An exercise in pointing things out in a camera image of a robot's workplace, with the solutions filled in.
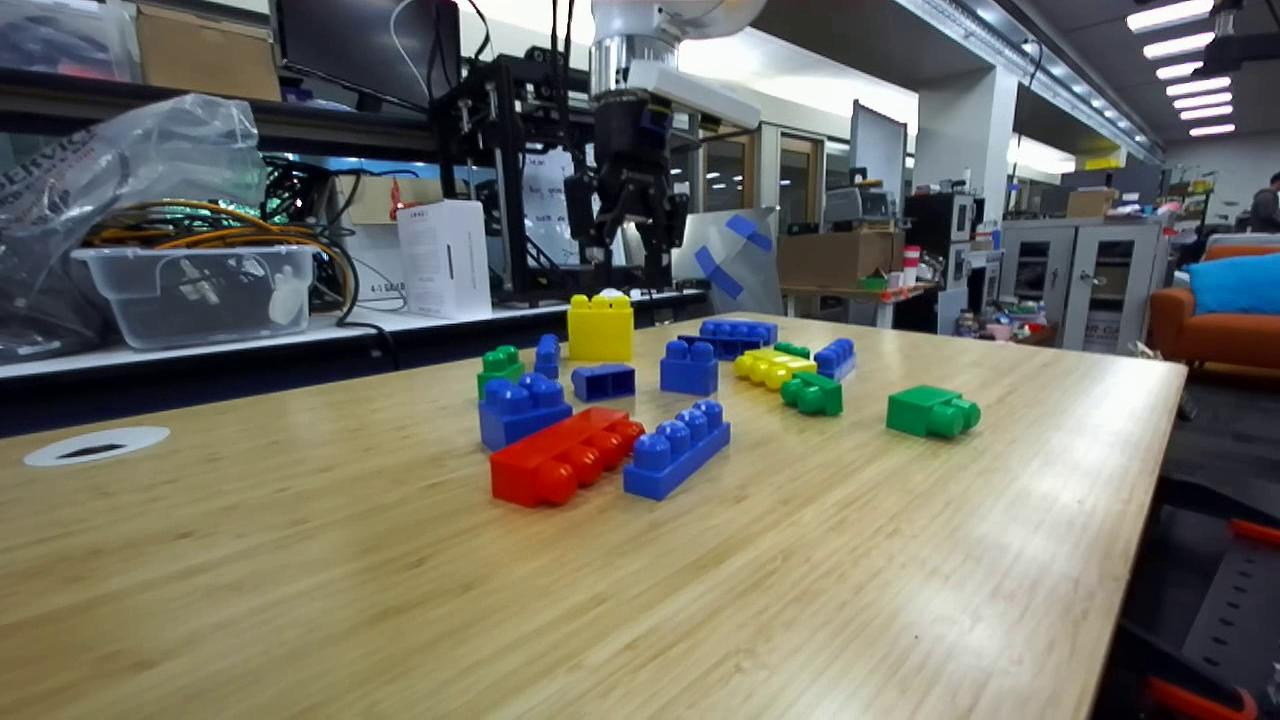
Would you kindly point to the long blue toy block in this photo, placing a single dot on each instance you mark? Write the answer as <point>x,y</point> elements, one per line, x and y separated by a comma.
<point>673,455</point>

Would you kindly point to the clear plastic bag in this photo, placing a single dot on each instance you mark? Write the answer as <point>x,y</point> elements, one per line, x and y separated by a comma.
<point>133,162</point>

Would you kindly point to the red long toy block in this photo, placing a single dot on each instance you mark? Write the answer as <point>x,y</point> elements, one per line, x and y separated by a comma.
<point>562,463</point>

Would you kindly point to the black equipment rack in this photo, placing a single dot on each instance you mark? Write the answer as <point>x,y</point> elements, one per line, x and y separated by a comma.
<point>941,224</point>

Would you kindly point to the flat blue toy block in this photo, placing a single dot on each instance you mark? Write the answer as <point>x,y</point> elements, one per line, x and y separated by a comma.
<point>740,332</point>

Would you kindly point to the black monitor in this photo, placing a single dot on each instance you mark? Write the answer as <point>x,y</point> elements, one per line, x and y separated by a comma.
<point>361,46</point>

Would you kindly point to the dark plastic-wrapped item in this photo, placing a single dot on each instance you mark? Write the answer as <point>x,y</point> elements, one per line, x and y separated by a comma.
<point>66,32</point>

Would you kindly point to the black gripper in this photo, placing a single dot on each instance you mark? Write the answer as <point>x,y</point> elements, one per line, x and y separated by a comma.
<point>635,132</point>

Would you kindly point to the white paper sheet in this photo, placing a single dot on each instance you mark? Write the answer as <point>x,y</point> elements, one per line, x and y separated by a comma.
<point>544,201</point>

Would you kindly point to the clear plastic bin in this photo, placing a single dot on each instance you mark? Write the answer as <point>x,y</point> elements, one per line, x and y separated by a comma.
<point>201,301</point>

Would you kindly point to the ceiling light panel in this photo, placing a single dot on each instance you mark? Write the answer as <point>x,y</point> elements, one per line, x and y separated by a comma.
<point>1181,41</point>
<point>1206,113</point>
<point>1181,66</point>
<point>1206,99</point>
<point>1174,12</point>
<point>1202,87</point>
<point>1213,129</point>

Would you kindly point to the black chair with red trim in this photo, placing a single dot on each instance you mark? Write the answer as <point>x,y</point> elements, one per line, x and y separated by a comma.
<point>1243,614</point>

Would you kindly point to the blue cushion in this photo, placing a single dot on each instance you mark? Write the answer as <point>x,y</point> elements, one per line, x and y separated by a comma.
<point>1243,285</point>

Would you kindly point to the blue two-stud toy block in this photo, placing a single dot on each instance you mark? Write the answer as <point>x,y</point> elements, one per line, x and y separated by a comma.
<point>602,384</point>
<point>689,370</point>

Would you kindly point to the clear panel with blue tape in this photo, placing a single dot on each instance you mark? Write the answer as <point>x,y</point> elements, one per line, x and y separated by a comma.
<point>726,263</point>

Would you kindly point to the grey glass-door cabinet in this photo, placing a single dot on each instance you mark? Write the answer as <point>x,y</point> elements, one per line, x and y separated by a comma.
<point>1065,285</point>

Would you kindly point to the white carton box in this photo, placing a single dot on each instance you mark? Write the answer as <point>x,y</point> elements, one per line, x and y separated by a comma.
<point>444,263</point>

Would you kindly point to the orange sofa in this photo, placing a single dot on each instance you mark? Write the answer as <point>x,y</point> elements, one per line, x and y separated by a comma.
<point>1213,342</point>

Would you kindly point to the black shelf board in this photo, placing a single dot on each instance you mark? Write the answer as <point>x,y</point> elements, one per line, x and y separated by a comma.
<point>333,124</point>

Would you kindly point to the blue four-stud toy block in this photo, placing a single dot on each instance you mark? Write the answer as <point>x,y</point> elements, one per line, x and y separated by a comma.
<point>523,414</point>

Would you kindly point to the long yellow toy block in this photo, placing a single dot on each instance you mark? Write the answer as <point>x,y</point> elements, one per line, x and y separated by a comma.
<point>771,370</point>

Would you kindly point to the tall yellow toy block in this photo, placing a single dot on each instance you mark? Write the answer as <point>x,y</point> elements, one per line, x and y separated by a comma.
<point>602,332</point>

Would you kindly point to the small green toy block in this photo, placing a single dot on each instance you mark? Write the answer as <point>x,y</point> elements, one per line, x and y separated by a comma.
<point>793,349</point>

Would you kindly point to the white-topped side bench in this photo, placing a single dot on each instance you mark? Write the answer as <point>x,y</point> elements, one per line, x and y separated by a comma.
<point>201,384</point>

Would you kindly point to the cardboard box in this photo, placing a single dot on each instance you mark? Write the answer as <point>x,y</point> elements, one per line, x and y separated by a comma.
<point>204,55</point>
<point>843,258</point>

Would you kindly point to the small blue toy block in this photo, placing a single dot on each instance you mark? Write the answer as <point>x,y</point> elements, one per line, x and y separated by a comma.
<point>544,353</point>
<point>836,358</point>

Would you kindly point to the white round disc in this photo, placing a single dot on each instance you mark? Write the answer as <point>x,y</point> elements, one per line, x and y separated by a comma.
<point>133,441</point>

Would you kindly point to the black 3D printer frame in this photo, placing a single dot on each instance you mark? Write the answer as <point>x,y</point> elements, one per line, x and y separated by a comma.
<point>509,174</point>

